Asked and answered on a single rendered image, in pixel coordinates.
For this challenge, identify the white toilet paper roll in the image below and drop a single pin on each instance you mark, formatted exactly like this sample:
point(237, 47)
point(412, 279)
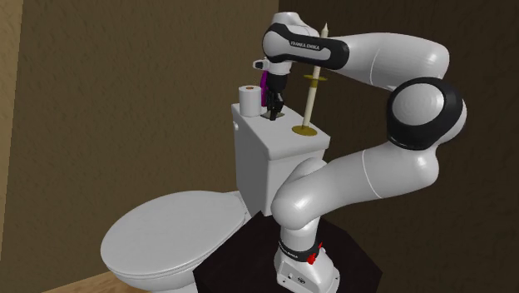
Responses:
point(249, 101)

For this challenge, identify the cream candle on gold holder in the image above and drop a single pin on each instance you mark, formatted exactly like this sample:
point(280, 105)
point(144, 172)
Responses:
point(311, 97)

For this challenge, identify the purple bottle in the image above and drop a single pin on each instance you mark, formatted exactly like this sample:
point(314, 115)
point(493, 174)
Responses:
point(264, 87)

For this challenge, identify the dark robot stand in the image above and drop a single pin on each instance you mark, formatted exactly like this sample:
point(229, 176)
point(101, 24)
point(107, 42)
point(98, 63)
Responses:
point(243, 263)

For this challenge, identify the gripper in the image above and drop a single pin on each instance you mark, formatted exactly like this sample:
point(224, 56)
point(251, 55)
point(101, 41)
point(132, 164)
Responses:
point(277, 83)

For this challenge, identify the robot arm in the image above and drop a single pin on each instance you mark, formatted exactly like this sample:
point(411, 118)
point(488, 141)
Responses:
point(397, 174)

